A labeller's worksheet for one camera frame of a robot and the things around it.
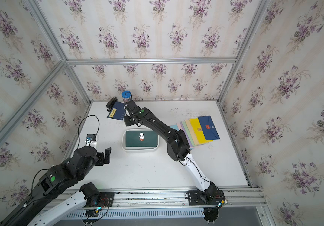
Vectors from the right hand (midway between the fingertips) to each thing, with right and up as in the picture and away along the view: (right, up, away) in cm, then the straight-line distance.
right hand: (128, 121), depth 92 cm
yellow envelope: (+51, -12, +7) cm, 53 cm away
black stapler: (-20, +14, +21) cm, 32 cm away
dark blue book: (-14, +7, +20) cm, 25 cm away
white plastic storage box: (+3, -18, -3) cm, 19 cm away
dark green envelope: (+9, -12, +1) cm, 15 cm away
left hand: (-6, -13, -22) cm, 27 cm away
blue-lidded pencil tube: (-3, +18, +6) cm, 20 cm away
